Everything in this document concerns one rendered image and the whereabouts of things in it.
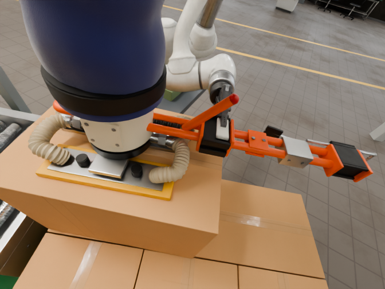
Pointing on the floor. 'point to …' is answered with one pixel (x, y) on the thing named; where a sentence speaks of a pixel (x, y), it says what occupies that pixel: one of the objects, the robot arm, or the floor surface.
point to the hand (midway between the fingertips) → (220, 135)
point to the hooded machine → (286, 5)
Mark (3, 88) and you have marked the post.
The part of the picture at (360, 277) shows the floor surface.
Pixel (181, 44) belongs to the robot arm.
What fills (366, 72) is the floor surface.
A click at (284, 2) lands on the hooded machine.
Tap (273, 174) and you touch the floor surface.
